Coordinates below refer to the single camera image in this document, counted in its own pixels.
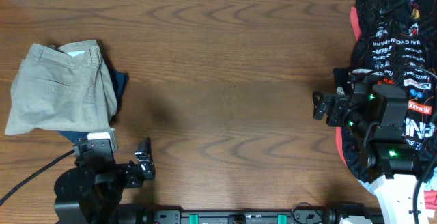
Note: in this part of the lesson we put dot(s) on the light blue garment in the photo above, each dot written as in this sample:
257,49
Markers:
368,186

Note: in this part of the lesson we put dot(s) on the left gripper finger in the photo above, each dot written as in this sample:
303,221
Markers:
146,170
143,153

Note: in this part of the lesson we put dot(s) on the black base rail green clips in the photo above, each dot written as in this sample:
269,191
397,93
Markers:
304,213

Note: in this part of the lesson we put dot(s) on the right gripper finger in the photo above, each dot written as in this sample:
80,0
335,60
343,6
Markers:
320,109
321,98

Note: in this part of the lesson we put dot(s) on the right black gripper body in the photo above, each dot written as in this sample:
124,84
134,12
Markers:
334,107

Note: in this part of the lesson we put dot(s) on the folded navy blue shorts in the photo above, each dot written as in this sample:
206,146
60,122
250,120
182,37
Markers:
119,81

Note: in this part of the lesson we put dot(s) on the black printed cycling jersey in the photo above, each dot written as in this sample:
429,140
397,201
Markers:
399,36

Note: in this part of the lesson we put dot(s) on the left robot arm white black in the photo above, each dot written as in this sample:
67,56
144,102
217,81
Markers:
92,191

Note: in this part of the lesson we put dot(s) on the khaki beige shorts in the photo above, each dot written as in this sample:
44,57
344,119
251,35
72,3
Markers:
68,88

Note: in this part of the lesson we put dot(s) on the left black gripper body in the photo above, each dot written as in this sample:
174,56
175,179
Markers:
135,171

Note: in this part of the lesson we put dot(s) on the red garment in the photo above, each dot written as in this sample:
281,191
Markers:
429,196

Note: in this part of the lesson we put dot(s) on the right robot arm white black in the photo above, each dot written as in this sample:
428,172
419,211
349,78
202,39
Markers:
394,169

